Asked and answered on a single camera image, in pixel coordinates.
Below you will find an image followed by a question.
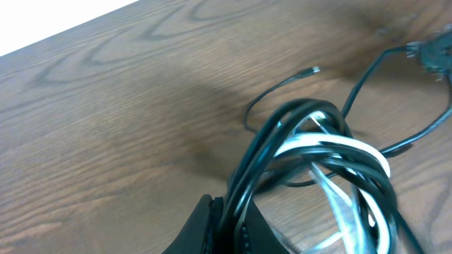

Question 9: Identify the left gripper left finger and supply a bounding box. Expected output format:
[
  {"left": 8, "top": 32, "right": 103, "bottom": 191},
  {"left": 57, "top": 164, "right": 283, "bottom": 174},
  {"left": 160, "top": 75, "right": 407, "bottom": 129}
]
[{"left": 162, "top": 194, "right": 213, "bottom": 254}]

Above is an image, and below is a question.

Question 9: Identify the white usb cable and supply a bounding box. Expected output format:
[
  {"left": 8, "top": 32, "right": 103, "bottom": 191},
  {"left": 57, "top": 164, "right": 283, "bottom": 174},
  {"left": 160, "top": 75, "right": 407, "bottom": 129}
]
[{"left": 232, "top": 111, "right": 393, "bottom": 254}]

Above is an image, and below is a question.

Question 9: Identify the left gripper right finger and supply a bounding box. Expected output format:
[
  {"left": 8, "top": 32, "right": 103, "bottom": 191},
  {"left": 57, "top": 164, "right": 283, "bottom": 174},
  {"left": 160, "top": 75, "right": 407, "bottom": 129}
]
[{"left": 242, "top": 201, "right": 289, "bottom": 254}]

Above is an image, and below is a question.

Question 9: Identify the black usb cable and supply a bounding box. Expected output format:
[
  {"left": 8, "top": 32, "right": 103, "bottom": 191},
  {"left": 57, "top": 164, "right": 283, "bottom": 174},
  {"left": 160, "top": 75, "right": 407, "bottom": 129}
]
[{"left": 217, "top": 45, "right": 452, "bottom": 254}]

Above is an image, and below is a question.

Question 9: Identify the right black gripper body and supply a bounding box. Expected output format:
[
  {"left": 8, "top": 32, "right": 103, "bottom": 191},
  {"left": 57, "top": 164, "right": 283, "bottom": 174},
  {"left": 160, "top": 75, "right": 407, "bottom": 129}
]
[{"left": 407, "top": 23, "right": 451, "bottom": 80}]

